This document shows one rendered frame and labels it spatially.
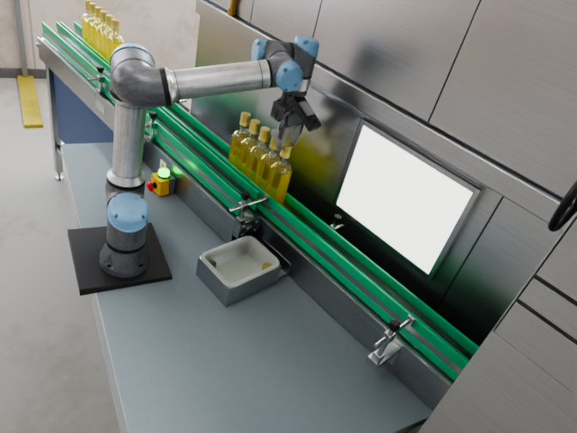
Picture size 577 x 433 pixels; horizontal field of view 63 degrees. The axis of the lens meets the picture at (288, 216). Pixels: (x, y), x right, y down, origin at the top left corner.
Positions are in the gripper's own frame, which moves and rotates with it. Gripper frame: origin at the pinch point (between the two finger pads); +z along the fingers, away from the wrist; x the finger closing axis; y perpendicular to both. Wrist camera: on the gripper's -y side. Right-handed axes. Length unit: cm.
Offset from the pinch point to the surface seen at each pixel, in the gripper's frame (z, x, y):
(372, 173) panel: -2.6, -12.1, -27.0
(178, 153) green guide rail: 24, 12, 43
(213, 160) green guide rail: 20.7, 5.4, 29.6
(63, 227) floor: 115, 26, 125
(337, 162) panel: 1.1, -12.0, -13.4
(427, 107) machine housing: -28.6, -14.5, -34.4
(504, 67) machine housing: -46, -14, -49
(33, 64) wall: 103, -33, 324
